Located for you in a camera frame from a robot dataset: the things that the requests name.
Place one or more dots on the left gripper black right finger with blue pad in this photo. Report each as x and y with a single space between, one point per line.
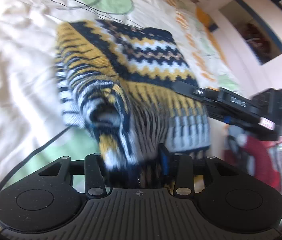
177 172

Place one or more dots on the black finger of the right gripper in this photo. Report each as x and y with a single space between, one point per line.
205 96

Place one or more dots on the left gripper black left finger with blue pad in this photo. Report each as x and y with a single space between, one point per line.
94 183

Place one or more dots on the navy yellow patterned knit sweater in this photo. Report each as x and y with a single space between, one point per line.
116 81

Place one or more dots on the white blue shelf unit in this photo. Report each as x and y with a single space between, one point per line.
250 35

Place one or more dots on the cream leaf print bedsheet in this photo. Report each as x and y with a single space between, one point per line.
32 132

